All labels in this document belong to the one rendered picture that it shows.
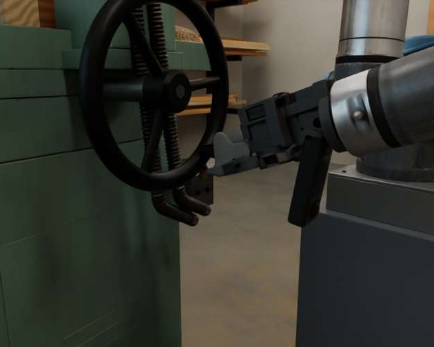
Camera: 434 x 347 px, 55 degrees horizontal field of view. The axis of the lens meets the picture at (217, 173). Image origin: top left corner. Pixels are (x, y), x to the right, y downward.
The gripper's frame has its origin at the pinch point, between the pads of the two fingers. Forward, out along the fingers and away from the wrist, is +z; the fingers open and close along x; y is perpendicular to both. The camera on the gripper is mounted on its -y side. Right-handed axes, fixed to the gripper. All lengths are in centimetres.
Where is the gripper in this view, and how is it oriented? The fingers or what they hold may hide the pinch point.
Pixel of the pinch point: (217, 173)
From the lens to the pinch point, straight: 61.0
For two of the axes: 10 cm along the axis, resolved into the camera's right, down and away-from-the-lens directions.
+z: -7.6, 2.1, 6.2
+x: -5.9, 1.9, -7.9
